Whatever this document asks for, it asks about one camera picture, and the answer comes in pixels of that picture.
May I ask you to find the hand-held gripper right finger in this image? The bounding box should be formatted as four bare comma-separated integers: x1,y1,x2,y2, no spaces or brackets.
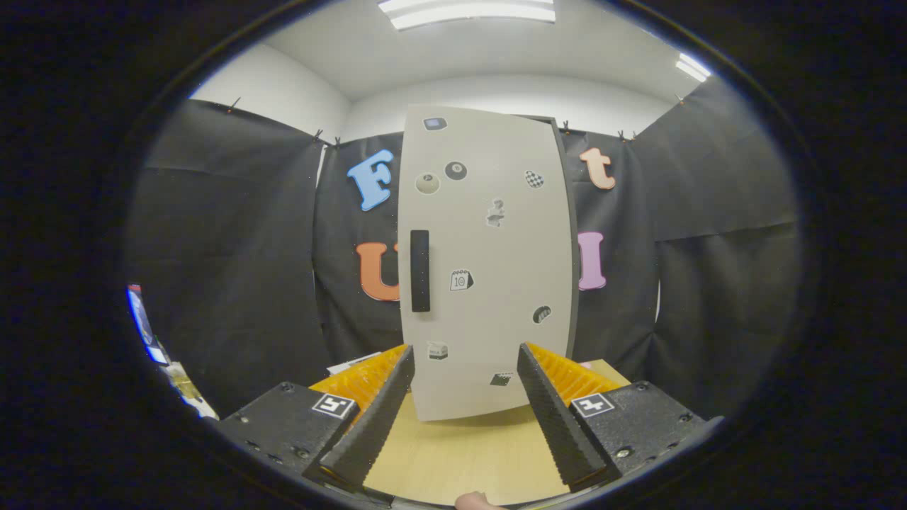
517,342,725,493

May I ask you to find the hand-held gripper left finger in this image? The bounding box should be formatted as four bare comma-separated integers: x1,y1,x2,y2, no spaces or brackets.
213,345,416,493

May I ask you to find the light grey shoe cabinet door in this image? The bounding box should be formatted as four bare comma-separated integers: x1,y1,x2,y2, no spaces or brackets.
397,106,575,422

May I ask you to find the black door handle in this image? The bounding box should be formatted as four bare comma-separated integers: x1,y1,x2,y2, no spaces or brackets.
410,229,431,313

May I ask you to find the grey shoe cabinet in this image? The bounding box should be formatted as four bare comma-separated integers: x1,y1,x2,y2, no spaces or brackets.
549,115,582,362

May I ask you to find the blurred white and blue clutter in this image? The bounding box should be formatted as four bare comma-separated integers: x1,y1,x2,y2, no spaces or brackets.
128,283,219,420

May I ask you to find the black backdrop cloth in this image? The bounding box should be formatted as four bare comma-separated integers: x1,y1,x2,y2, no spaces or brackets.
128,74,805,419

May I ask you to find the small ceiling light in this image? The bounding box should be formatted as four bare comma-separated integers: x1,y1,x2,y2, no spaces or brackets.
675,52,711,84

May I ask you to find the long ceiling light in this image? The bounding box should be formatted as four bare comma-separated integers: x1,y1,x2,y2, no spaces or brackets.
378,0,557,30

